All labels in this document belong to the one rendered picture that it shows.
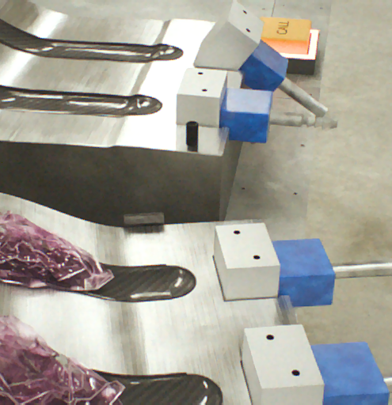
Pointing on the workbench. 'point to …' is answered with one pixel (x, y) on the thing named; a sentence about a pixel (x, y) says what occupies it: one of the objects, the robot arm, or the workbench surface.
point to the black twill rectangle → (143, 219)
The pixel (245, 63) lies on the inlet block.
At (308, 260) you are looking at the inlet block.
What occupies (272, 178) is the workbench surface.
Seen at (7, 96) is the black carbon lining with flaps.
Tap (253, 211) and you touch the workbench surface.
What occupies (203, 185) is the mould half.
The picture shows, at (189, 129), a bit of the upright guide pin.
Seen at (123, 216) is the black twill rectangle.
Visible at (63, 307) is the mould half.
